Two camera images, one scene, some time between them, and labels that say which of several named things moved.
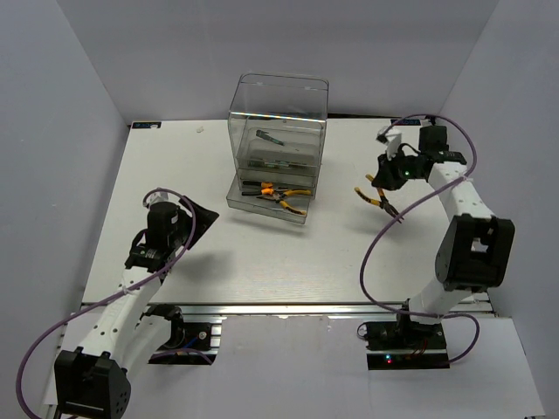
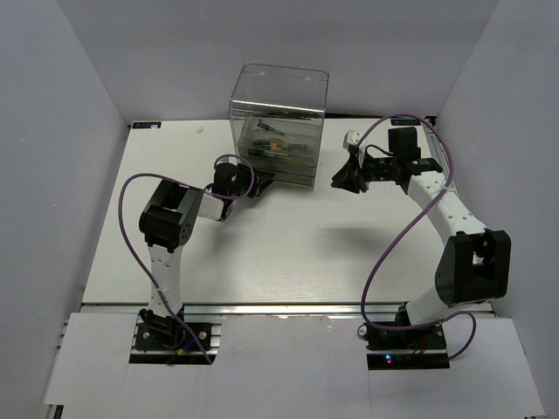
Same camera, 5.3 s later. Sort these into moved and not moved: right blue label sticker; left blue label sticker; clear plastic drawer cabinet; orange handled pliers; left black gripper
Moved: orange handled pliers; left black gripper; clear plastic drawer cabinet
Not moved: right blue label sticker; left blue label sticker
